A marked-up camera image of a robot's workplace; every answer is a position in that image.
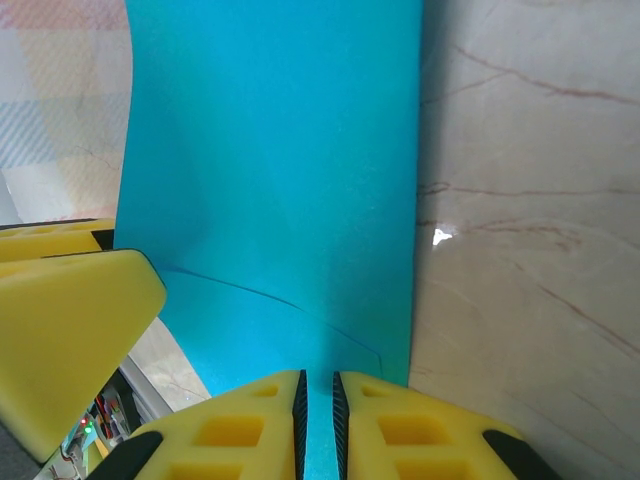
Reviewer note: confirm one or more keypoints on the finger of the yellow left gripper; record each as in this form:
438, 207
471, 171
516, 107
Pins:
45, 242
75, 325

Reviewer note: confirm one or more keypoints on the blue paper sheet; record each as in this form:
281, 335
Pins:
275, 175

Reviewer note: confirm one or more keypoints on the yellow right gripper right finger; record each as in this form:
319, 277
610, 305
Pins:
425, 440

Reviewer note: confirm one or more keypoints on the aluminium slotted mounting rail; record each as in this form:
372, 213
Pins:
135, 387

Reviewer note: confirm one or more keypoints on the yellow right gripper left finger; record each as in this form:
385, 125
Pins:
225, 440

